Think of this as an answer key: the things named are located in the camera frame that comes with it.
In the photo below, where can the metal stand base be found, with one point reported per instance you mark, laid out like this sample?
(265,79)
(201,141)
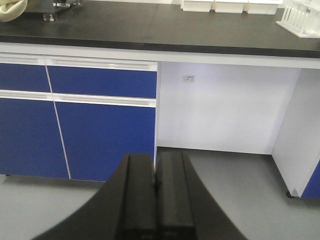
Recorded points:
(50,8)

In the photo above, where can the white middle storage bin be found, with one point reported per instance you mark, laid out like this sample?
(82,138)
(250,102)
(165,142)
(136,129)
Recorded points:
(229,6)

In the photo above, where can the white left storage bin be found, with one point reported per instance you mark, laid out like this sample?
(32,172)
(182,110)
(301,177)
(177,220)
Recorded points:
(200,6)

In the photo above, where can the white test tube rack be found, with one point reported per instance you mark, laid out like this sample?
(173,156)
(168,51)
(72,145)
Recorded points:
(302,18)

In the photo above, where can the blue cabinet at right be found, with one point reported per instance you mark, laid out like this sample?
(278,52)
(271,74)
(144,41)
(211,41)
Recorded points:
(312,189)

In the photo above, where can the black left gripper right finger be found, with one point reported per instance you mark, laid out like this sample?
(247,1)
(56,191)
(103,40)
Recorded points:
(185,208)

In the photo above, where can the white storage bin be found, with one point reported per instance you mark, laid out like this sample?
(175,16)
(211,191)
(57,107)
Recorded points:
(229,6)
(200,6)
(262,7)

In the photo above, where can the small white wall label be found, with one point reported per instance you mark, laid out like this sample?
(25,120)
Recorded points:
(188,78)

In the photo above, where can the white right storage bin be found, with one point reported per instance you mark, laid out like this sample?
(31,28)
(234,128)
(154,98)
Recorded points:
(262,7)

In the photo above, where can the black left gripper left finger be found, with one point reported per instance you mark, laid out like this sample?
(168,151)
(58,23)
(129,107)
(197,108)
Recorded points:
(124,208)

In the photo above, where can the blue white lab cabinet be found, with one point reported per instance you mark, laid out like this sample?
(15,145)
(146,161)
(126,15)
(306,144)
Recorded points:
(73,112)

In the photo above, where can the cream cloth bag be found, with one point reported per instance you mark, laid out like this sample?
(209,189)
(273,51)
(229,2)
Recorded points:
(11,9)

